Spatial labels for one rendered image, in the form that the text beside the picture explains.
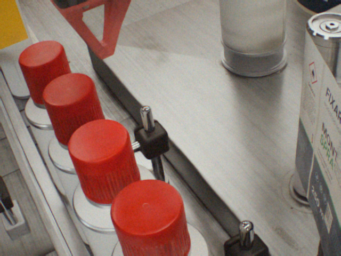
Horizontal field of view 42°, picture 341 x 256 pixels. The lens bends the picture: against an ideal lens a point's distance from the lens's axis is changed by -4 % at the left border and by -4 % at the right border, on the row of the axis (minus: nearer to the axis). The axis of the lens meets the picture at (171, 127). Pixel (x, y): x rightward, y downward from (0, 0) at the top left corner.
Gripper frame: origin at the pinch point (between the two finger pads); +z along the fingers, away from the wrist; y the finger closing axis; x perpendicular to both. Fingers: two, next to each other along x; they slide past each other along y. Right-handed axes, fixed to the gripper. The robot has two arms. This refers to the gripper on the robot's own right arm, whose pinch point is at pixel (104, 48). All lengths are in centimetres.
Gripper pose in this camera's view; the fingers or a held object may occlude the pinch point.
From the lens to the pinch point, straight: 43.9
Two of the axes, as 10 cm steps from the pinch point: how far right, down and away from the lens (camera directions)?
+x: -8.6, 4.2, -2.9
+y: -5.0, -5.5, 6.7
